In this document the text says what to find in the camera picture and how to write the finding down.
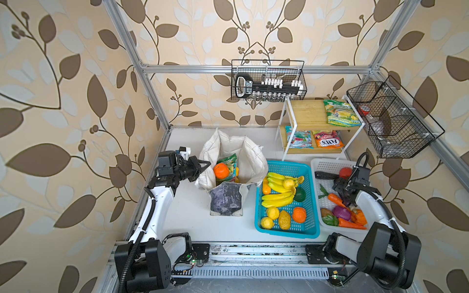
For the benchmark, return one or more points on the yellow corn cob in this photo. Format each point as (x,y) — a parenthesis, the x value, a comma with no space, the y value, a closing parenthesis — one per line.
(284,220)

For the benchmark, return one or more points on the yellow round fruit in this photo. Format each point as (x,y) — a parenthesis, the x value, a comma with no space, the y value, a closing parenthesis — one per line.
(267,223)

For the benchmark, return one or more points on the small orange fruit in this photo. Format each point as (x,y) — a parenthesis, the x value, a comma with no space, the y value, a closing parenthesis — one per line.
(266,190)

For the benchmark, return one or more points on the green avocado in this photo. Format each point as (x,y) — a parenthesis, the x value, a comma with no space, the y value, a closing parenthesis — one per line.
(300,195)

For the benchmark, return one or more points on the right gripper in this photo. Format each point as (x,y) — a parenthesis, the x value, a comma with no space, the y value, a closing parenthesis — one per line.
(339,185)

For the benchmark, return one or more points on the orange carrot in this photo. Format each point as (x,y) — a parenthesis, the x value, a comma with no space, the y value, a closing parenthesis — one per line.
(347,224)

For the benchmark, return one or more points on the black wire basket right wall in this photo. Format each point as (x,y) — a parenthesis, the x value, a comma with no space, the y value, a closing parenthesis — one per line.
(409,126)

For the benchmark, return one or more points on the orange persimmon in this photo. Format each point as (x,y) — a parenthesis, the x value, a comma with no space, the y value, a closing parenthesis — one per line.
(221,171)

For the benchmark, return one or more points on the lower banana bunch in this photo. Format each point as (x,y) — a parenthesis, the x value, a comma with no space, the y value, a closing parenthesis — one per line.
(277,200)

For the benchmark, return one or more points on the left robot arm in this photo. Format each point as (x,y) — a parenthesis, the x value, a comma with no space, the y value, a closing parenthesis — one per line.
(154,227)

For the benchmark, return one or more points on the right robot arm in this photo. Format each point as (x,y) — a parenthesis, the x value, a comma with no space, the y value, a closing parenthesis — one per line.
(388,254)

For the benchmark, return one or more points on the red tomato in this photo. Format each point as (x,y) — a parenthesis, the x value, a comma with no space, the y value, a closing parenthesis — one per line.
(345,172)

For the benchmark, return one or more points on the black tool in basket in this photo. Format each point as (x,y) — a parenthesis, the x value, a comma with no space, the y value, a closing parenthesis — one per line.
(263,88)

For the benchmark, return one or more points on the orange tangerine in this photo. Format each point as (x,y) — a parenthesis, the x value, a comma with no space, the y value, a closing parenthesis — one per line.
(299,215)

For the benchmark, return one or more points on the upper banana bunch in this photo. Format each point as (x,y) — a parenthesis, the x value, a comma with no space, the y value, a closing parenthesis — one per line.
(283,184)

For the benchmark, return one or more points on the cream canvas grocery bag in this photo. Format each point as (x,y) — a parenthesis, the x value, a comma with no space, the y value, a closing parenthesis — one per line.
(227,198)

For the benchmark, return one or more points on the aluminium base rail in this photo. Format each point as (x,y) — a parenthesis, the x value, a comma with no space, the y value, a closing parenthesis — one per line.
(264,261)

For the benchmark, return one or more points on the teal plastic basket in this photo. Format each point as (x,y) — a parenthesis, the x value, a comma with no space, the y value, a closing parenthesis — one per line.
(310,229)

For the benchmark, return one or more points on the banana bunch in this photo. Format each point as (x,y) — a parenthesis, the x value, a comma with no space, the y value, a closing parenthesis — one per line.
(277,200)
(283,184)

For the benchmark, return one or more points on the black wire basket wall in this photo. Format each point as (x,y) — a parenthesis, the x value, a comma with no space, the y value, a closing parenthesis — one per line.
(273,68)
(409,126)

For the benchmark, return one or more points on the plastic bottle red cap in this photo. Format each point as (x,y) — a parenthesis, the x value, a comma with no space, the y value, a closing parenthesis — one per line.
(372,124)

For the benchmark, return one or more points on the black wire basket back wall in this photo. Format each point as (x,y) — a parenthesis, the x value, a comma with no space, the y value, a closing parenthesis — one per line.
(273,68)

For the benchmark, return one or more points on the lower teal snack bag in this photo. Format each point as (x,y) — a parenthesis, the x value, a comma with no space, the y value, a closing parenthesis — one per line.
(298,139)

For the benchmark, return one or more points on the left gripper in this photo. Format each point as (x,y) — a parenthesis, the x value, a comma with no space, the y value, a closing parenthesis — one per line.
(193,163)

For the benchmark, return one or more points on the green snack bag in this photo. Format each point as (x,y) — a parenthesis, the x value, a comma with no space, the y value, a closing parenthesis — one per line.
(340,114)
(232,163)

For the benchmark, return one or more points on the white plastic basket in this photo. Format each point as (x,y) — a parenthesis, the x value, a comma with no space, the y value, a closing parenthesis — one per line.
(326,172)

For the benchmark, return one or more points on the orange Fox's candy bag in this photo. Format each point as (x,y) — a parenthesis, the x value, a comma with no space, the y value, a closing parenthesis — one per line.
(327,140)

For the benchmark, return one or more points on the yellow lemon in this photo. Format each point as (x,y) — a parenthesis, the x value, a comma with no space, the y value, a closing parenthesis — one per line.
(273,213)

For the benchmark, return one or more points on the white wire shelf rack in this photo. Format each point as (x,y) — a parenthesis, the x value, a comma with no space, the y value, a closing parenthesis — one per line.
(310,115)

